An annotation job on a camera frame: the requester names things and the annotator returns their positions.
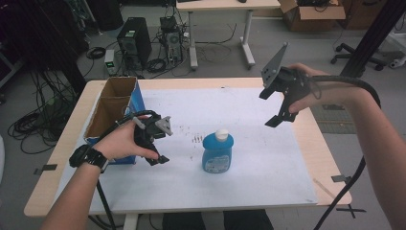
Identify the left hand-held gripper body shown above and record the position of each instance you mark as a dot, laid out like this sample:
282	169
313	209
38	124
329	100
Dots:
152	129

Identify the silver power supply box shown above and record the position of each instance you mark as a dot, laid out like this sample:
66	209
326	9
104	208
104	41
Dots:
109	62

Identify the black metal stand pole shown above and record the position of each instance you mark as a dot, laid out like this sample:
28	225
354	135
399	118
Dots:
370	38

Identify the blue bottle with white cap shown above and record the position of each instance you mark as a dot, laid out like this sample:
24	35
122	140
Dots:
217	153

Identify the blue cardboard box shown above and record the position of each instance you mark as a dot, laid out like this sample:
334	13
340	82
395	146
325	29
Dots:
110	108

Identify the person's left hand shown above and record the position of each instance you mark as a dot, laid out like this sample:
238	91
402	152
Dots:
121	142

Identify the open brown cardboard box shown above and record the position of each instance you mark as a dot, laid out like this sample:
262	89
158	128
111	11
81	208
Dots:
316	17

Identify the person's right hand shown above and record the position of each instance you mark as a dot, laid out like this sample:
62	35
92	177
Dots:
322	91

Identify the black wristwatch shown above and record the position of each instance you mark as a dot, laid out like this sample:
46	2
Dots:
87	157

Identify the black tape cross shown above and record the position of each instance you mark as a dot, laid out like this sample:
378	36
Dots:
350	210

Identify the white table mat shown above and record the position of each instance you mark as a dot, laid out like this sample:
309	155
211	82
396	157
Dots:
230	185

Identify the large black computer tower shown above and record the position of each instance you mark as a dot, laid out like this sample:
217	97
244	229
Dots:
134	41

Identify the small grey computer tower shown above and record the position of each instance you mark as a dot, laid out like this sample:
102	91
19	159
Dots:
173	46

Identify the small black box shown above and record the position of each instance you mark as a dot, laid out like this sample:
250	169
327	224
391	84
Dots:
168	23

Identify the black tape strip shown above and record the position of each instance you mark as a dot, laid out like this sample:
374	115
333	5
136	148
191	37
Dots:
48	167
340	179

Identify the black office chair base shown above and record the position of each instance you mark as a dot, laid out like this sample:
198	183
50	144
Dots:
354	56

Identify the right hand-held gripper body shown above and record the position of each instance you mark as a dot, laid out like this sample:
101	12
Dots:
292	84

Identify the light wooden desk white legs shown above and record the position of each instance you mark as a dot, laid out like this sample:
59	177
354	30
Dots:
223	4

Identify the beige tape strip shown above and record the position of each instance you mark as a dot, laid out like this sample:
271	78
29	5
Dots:
323	188

